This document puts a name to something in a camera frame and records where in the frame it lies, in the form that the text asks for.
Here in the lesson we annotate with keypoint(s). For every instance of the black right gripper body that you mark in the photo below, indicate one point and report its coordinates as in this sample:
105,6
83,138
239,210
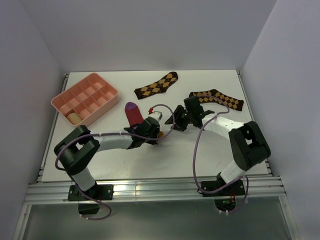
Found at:
186,117

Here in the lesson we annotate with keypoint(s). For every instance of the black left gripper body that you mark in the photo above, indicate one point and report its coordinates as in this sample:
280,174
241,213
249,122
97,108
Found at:
154,133

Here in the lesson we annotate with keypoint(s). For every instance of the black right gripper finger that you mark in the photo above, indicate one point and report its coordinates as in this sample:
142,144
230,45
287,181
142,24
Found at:
176,117
179,127

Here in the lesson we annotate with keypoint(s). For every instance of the maroon purple orange-toe sock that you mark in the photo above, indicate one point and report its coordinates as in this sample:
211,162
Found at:
133,115

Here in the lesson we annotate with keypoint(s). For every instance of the tan maroon purple-striped sock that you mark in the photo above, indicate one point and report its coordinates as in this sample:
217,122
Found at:
74,118

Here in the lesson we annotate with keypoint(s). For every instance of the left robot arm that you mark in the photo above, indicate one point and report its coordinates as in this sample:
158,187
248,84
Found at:
77,149

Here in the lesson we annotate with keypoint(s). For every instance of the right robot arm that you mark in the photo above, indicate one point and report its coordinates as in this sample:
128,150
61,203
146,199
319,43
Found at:
248,144

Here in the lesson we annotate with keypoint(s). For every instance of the brown argyle sock right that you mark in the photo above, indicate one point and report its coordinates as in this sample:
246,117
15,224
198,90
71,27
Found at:
215,96

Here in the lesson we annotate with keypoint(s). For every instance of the brown argyle sock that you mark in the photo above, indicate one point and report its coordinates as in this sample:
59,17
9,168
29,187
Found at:
215,96
158,87

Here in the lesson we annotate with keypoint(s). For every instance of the brown argyle sock left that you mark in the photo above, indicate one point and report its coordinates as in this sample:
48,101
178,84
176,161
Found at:
158,87

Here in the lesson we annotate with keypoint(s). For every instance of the pink divided organizer tray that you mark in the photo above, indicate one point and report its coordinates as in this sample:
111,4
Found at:
90,98

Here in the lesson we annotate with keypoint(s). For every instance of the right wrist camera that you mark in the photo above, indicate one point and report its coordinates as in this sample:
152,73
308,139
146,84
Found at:
193,105

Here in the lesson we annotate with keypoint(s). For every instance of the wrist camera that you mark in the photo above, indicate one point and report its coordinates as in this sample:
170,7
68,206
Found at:
157,115
193,105

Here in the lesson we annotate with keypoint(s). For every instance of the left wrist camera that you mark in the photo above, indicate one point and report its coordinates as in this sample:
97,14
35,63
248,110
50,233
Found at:
157,115

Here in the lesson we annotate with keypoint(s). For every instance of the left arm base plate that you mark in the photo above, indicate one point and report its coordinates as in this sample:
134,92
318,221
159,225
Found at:
101,192

